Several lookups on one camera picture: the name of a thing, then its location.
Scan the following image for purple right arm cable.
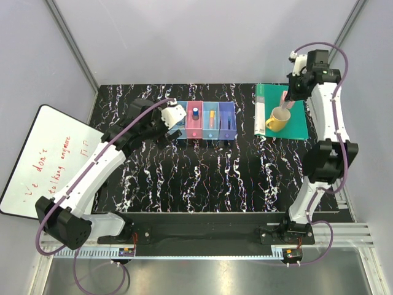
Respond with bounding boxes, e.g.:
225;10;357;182
282;41;351;266

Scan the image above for small blue cap bottle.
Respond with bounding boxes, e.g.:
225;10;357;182
192;108;199;120

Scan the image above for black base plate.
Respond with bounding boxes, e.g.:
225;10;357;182
98;213;325;254

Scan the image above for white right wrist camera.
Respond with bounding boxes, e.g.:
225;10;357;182
289;51;308;76

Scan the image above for aluminium cable duct rail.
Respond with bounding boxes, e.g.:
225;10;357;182
55;245;283;261

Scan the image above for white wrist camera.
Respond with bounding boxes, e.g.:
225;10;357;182
289;51;308;76
161;104;187;130

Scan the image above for blue round jar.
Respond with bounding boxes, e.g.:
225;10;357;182
176;118;185;128

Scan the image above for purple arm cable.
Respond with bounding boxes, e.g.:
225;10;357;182
36;97;177;292
282;41;351;266

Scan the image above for whiteboard with red writing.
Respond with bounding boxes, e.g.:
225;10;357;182
1;104;103;219

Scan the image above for pink cube box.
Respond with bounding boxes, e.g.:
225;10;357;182
279;90;295;109

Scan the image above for yellow mug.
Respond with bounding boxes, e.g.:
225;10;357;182
265;106;291;132

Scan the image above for light blue drawer box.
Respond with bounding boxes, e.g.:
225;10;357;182
202;101;219;140

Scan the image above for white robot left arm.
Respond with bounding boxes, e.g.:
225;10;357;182
35;98;187;255

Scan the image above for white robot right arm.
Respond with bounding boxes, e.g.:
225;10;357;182
276;50;359;244

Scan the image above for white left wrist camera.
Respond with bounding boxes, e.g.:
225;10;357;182
161;104;187;130

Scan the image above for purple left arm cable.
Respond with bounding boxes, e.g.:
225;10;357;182
36;97;177;292

